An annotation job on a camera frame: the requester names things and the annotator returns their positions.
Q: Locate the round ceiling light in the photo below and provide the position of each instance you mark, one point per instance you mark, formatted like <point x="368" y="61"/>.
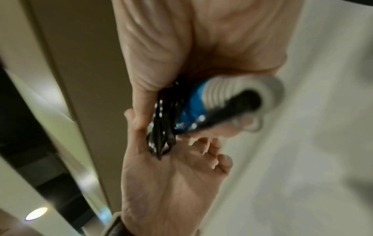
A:
<point x="36" y="213"/>

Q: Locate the person's left hand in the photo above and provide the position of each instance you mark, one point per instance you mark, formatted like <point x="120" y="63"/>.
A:
<point x="169" y="184"/>

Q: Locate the blue white ribbed tool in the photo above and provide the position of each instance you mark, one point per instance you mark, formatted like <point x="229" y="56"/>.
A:
<point x="209" y="106"/>

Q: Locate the person's right hand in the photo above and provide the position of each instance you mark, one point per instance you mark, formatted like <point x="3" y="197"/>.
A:
<point x="186" y="34"/>

